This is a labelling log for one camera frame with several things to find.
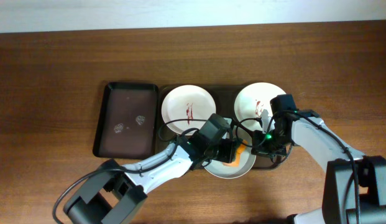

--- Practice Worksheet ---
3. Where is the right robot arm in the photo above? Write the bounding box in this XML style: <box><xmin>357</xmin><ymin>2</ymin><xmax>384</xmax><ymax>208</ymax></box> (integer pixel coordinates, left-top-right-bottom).
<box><xmin>251</xmin><ymin>94</ymin><xmax>386</xmax><ymax>224</ymax></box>

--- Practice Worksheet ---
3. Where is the large dark brown tray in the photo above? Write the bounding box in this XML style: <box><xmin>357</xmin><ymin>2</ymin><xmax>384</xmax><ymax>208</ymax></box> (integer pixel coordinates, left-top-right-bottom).
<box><xmin>154</xmin><ymin>84</ymin><xmax>279</xmax><ymax>170</ymax></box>

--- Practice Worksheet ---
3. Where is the white plate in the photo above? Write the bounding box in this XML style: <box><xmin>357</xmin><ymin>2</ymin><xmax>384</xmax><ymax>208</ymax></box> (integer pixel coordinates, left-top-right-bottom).
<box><xmin>204</xmin><ymin>128</ymin><xmax>256</xmax><ymax>179</ymax></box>
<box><xmin>161</xmin><ymin>85</ymin><xmax>216</xmax><ymax>134</ymax></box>
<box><xmin>234</xmin><ymin>82</ymin><xmax>286</xmax><ymax>131</ymax></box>

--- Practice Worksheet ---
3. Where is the green orange sponge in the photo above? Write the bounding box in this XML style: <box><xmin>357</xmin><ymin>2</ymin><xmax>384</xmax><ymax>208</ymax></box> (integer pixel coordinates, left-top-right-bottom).
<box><xmin>223</xmin><ymin>144</ymin><xmax>246</xmax><ymax>167</ymax></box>

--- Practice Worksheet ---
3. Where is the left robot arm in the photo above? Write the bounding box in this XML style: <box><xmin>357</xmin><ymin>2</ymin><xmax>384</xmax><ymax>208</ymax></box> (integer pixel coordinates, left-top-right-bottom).
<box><xmin>63</xmin><ymin>114</ymin><xmax>237</xmax><ymax>224</ymax></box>

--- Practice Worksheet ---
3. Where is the white plate front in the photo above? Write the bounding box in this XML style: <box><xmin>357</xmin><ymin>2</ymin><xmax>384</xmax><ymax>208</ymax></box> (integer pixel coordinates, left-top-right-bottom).
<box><xmin>204</xmin><ymin>128</ymin><xmax>256</xmax><ymax>179</ymax></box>

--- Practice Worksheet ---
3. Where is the small black tray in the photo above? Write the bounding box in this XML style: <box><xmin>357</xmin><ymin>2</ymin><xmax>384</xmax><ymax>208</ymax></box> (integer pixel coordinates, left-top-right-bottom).
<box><xmin>93</xmin><ymin>82</ymin><xmax>159</xmax><ymax>160</ymax></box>

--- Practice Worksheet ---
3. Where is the left black cable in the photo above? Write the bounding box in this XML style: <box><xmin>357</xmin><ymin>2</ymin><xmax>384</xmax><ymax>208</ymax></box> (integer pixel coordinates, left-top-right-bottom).
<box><xmin>52</xmin><ymin>118</ymin><xmax>212</xmax><ymax>224</ymax></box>

